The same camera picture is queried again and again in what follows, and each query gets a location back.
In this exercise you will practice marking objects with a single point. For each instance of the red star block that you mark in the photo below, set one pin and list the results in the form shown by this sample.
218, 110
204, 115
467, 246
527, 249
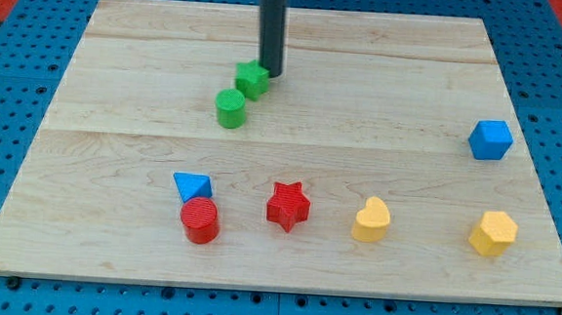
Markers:
287, 206

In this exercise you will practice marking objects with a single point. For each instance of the green cylinder block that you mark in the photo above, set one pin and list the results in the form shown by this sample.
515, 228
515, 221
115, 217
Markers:
230, 105

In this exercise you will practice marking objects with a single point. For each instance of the green star block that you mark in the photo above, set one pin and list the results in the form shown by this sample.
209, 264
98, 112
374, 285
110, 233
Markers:
251, 79

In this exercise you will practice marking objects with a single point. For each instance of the blue triangle block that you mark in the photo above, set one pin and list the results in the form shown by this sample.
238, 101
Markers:
192, 185

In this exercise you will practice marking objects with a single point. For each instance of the red cylinder block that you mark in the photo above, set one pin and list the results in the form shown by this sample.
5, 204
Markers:
200, 220

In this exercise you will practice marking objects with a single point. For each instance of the light wooden board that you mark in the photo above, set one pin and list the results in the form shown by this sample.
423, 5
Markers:
368, 105

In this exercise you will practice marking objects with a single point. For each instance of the yellow heart block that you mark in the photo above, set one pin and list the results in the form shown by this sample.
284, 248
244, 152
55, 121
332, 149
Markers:
371, 223

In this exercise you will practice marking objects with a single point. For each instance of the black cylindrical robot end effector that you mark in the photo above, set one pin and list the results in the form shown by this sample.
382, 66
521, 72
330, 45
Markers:
272, 35

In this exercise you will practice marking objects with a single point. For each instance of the blue cube block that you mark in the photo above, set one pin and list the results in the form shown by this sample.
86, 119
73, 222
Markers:
490, 140

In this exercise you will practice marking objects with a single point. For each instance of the yellow hexagon block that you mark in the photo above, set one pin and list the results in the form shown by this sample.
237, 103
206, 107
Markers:
493, 233

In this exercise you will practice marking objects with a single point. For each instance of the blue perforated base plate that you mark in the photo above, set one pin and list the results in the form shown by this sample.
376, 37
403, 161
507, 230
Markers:
36, 42

